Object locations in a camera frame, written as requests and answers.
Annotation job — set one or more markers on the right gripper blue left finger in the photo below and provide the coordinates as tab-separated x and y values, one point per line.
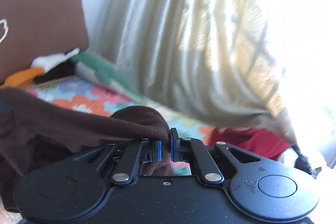
131	157

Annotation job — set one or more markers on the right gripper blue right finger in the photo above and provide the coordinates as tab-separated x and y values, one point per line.
196	154

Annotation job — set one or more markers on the dark brown sweater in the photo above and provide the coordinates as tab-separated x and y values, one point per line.
35	133

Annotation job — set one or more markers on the red garment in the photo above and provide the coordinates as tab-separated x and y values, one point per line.
259	141

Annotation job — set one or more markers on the floral quilted bedspread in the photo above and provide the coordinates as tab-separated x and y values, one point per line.
80	95

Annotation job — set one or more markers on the green white plush toy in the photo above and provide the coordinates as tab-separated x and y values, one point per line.
99	70

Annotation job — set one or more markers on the white grey garment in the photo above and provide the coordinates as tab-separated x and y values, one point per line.
289	156

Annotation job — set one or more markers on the black garment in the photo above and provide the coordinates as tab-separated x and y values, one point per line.
302	163

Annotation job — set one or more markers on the beige curtain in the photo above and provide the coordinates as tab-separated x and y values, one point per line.
217	61

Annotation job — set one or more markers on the white orange goose plush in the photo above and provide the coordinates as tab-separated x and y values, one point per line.
39	67

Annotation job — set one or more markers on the brown headboard cushion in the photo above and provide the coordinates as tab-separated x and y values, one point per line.
33	28

